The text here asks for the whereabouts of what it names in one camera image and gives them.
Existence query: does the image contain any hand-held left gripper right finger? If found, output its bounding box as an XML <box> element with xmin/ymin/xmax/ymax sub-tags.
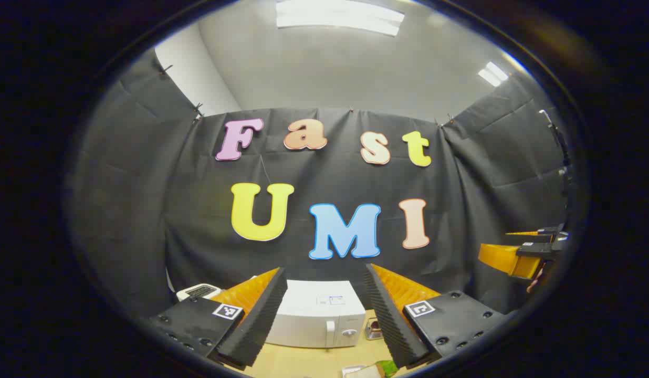
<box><xmin>363</xmin><ymin>263</ymin><xmax>509</xmax><ymax>370</ymax></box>

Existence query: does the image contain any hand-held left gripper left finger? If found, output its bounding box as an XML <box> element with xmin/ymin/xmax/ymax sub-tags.
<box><xmin>149</xmin><ymin>267</ymin><xmax>288</xmax><ymax>371</ymax></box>

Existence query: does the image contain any bread and lettuce sandwich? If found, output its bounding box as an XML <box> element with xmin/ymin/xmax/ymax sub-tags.
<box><xmin>359</xmin><ymin>360</ymin><xmax>400</xmax><ymax>378</ymax></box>

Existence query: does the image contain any white microwave oven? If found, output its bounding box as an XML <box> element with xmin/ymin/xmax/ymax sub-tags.
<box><xmin>265</xmin><ymin>280</ymin><xmax>367</xmax><ymax>349</ymax></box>

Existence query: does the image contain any white toaster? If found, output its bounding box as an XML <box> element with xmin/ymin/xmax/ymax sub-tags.
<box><xmin>176</xmin><ymin>283</ymin><xmax>222</xmax><ymax>302</ymax></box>

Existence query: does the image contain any black backdrop cloth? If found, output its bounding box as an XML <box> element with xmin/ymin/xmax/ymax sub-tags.
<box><xmin>67</xmin><ymin>50</ymin><xmax>574</xmax><ymax>321</ymax></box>

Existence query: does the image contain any long ceiling light panel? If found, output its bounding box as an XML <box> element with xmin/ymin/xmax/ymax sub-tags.
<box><xmin>276</xmin><ymin>0</ymin><xmax>405</xmax><ymax>36</ymax></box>

